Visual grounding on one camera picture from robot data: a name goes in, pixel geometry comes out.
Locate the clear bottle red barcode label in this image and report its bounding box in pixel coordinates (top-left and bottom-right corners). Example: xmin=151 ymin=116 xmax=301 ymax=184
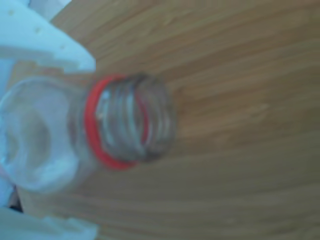
xmin=0 ymin=72 xmax=177 ymax=195

